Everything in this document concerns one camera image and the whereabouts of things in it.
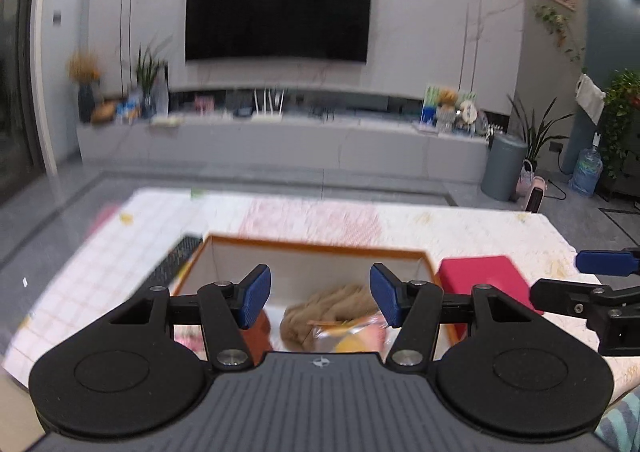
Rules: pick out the pale paper booklet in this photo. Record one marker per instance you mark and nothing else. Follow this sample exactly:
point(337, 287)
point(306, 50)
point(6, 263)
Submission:
point(166, 121)

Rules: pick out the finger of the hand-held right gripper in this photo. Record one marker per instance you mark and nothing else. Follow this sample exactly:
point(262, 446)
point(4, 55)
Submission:
point(560, 297)
point(605, 262)

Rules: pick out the grey long television cabinet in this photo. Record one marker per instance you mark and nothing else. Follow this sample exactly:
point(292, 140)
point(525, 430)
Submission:
point(300, 152)

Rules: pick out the pink photo card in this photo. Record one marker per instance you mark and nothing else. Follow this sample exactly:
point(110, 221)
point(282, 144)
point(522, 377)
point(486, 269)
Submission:
point(204, 103)

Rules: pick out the pink woven basket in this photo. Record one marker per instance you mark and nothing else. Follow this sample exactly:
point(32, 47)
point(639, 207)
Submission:
point(525, 177)

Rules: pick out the dark glass sliding door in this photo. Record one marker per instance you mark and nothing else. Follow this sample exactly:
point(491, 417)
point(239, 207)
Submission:
point(15, 82)

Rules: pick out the black wall television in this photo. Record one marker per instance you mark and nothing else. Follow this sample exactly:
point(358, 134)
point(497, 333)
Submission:
point(280, 12)

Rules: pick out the pink space heater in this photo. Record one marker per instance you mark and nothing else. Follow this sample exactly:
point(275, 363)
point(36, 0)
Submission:
point(536, 194)

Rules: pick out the blue snack bags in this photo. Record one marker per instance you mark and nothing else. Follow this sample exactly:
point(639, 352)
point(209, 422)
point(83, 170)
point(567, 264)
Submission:
point(129, 111)

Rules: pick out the brown segmented foam block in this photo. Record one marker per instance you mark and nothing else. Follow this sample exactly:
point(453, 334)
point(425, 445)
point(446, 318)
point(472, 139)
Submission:
point(259, 339)

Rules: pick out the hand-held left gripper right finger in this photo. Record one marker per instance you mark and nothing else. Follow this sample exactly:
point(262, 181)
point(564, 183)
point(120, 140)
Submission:
point(387, 294)

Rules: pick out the dark vase dried flowers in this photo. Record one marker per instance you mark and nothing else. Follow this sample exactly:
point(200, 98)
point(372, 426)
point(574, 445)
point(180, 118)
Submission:
point(86, 77)

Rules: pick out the brown teddy bear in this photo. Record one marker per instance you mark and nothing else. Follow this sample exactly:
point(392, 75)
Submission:
point(447, 97)

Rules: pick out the blue water jug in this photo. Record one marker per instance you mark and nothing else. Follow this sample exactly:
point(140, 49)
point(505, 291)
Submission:
point(586, 172)

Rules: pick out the bushy green plant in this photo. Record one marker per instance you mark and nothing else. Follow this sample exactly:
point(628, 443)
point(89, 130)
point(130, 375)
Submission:
point(622, 112)

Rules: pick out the small black device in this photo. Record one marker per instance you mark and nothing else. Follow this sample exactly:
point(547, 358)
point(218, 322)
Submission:
point(243, 112)

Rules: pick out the grey trash can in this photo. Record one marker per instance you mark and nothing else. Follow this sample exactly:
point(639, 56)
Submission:
point(502, 167)

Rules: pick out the blue striped fleece cloth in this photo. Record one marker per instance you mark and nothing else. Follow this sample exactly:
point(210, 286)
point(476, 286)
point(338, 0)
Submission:
point(620, 424)

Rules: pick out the green plant glass vase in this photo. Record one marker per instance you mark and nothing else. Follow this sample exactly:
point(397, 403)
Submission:
point(149, 77)

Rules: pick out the dark wall switch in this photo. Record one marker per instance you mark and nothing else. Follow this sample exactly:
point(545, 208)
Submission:
point(57, 18)

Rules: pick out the white lemon checked tablecloth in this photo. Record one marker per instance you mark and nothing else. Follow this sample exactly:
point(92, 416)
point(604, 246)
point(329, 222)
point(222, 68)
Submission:
point(100, 272)

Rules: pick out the white router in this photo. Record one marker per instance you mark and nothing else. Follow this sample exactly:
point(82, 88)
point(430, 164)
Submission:
point(267, 107)

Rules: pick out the yellow pink snack packet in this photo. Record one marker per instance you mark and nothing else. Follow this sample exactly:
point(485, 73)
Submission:
point(350, 339)

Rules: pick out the white round hand fan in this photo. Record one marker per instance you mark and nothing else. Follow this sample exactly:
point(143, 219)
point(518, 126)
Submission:
point(468, 112)

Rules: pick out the golden round ornament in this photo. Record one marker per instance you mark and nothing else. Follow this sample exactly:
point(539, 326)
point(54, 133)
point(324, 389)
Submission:
point(104, 113)

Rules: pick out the dark drawer cabinet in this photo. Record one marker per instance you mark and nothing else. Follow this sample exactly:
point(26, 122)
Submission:
point(625, 187)

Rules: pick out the brown braided plush toy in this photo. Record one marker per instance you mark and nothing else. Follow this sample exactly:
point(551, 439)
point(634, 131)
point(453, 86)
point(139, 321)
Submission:
point(325, 304)

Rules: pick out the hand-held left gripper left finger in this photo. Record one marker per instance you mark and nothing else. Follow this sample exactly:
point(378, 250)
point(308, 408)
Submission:
point(255, 297)

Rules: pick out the dark wall socket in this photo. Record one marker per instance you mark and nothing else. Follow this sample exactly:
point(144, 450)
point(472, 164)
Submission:
point(555, 147)

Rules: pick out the dark flat object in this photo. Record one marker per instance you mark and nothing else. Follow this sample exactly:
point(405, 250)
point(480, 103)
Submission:
point(175, 262)

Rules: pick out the hanging vine plant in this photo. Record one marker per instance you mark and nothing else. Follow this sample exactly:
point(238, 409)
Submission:
point(555, 24)

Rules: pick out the white hanging towel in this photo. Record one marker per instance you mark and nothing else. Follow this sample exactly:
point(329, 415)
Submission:
point(590, 99)

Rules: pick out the long-leaf potted plant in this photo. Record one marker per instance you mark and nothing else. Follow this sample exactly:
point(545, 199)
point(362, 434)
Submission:
point(540, 132)

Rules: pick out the orange cardboard box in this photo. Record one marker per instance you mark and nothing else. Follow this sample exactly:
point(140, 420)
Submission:
point(310, 262)

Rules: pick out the red cube storage box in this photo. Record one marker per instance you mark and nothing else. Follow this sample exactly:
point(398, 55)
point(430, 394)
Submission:
point(480, 272)

